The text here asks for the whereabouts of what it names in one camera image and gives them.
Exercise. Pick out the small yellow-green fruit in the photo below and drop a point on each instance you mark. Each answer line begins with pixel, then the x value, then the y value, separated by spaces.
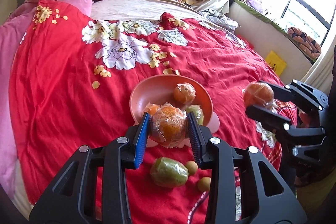
pixel 204 184

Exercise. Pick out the window seat with green edge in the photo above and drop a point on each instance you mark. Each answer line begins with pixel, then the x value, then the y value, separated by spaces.
pixel 262 29

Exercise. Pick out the pink plastic plate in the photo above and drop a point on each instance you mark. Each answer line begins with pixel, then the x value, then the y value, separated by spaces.
pixel 160 92

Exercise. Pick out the brown patterned cushion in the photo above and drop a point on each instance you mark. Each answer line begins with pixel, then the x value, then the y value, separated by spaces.
pixel 304 41

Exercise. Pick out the person's right hand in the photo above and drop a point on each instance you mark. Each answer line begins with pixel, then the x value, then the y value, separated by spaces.
pixel 304 119

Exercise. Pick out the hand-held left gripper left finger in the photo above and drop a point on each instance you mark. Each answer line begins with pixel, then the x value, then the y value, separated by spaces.
pixel 141 140

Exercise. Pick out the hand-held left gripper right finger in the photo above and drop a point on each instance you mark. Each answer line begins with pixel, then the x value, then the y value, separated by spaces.
pixel 194 140

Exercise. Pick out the small brown longan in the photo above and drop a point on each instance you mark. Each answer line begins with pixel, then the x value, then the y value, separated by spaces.
pixel 191 167

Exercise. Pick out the red floral blanket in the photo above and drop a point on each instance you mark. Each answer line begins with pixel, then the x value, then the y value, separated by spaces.
pixel 65 82

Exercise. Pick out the beige bed sheet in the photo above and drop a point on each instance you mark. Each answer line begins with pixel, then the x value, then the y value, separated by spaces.
pixel 136 1

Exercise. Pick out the plastic-wrapped green citrus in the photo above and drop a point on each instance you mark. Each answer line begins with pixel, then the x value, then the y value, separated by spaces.
pixel 169 172
pixel 197 113

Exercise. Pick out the plastic-wrapped orange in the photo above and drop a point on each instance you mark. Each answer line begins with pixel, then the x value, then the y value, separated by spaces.
pixel 152 108
pixel 169 127
pixel 258 95
pixel 184 92

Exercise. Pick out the crumpled white grey clothes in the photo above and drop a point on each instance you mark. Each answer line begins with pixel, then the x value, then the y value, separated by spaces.
pixel 218 19

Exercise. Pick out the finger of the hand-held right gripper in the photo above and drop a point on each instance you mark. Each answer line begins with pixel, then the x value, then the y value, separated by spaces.
pixel 281 92
pixel 265 116

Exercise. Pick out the yellow bag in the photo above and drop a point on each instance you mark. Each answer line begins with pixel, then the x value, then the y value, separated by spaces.
pixel 275 64

